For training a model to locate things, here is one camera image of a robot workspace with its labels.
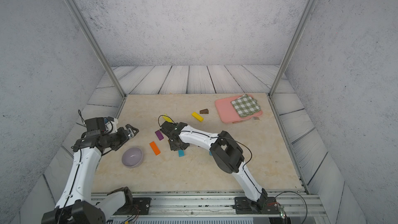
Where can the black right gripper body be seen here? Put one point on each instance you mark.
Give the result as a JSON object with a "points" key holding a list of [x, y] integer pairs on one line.
{"points": [[174, 146]]}

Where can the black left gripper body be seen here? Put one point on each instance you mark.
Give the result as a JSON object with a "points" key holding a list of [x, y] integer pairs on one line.
{"points": [[122, 137]]}

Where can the teal rectangular block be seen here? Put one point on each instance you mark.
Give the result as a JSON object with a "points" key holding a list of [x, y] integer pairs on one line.
{"points": [[181, 153]]}

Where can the purple rectangular block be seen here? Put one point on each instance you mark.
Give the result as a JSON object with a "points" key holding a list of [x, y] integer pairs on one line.
{"points": [[159, 135]]}

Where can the orange rectangular block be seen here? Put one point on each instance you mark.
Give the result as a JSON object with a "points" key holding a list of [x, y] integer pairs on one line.
{"points": [[155, 148]]}

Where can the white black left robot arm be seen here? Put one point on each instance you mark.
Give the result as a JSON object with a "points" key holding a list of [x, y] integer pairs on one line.
{"points": [[75, 206]]}

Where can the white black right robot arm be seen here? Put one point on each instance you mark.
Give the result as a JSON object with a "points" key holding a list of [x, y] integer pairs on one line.
{"points": [[226, 152]]}

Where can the lilac ceramic bowl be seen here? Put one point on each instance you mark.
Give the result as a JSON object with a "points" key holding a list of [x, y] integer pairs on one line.
{"points": [[132, 157]]}

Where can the long yellow block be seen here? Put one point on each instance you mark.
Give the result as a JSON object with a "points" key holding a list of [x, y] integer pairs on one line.
{"points": [[167, 118]]}

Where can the yellow rectangular block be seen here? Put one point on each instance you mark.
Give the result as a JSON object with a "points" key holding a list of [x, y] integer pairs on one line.
{"points": [[197, 116]]}

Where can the dark brown triangular block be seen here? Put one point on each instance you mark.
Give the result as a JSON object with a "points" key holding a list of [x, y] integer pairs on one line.
{"points": [[204, 111]]}

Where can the pink plastic tray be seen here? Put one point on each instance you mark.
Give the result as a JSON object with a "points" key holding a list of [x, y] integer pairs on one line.
{"points": [[227, 112]]}

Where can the green white checkered cloth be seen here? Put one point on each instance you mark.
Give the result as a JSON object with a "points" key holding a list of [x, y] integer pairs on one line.
{"points": [[246, 106]]}

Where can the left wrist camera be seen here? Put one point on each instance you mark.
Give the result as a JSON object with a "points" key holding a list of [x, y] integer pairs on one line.
{"points": [[110, 125]]}

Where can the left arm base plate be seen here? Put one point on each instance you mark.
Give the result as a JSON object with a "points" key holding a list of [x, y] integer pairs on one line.
{"points": [[135, 206]]}

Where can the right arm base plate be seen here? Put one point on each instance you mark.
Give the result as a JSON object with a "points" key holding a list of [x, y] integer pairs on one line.
{"points": [[269, 205]]}

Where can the aluminium front rail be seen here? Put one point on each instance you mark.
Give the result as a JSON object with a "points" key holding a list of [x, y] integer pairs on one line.
{"points": [[290, 207]]}

